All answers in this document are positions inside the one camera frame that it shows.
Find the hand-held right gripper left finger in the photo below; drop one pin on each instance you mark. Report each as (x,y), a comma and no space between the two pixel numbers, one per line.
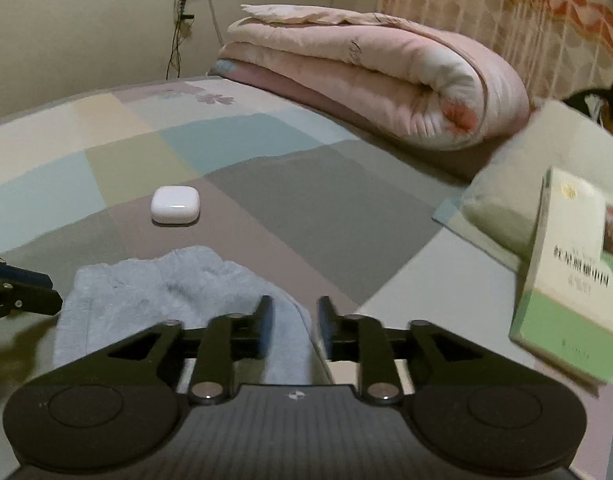
(265,330)

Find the red patterned curtain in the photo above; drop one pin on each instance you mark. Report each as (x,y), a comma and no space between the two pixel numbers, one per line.
(511,20)

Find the green and white book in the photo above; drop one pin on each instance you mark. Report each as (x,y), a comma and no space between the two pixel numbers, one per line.
(561,310)

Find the pink folded quilt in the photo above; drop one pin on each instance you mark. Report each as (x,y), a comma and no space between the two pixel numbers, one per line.
(361,75)

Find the pale green pillow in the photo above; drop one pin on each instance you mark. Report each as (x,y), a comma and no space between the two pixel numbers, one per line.
(516,175)

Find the white earbuds case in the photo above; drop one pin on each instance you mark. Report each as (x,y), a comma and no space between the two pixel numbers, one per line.
(175,205)

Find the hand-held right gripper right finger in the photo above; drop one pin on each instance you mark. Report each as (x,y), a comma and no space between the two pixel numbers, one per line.
(327,332)

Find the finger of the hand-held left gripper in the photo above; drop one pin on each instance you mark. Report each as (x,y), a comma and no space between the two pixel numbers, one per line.
(31,300)

